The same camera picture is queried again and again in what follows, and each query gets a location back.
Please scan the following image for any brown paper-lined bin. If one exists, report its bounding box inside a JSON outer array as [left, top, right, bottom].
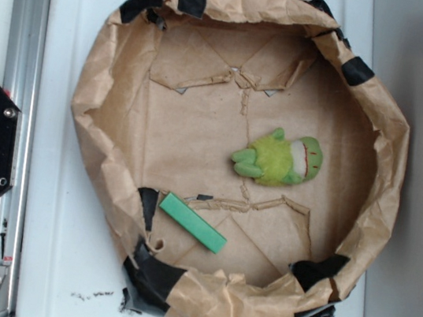
[[71, 0, 410, 317]]

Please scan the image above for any green rectangular block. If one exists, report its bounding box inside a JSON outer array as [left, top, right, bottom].
[[159, 192, 227, 254]]

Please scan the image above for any green plush frog toy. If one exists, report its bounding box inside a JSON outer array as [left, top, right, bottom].
[[231, 127, 324, 187]]

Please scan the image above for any aluminium extrusion rail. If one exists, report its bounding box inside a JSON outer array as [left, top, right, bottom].
[[0, 0, 50, 317]]

